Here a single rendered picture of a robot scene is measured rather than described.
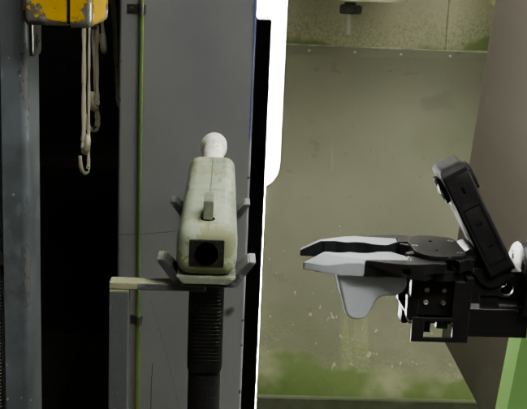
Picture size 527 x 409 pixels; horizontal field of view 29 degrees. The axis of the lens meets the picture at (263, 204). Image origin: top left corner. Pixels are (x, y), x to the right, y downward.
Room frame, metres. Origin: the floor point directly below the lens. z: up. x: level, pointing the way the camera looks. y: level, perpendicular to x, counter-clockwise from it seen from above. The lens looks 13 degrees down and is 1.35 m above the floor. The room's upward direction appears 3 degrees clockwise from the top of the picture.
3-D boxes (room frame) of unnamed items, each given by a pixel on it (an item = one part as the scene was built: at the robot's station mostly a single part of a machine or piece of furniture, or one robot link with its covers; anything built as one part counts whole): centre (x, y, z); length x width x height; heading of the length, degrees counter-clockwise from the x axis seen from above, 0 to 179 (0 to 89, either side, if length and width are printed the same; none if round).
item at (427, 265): (0.88, -0.13, 1.09); 0.09 x 0.05 x 0.02; 102
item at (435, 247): (0.90, -0.19, 1.06); 0.12 x 0.08 x 0.09; 93
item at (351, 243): (0.93, -0.08, 1.07); 0.09 x 0.03 x 0.06; 83
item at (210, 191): (1.01, 0.05, 1.05); 0.49 x 0.05 x 0.23; 3
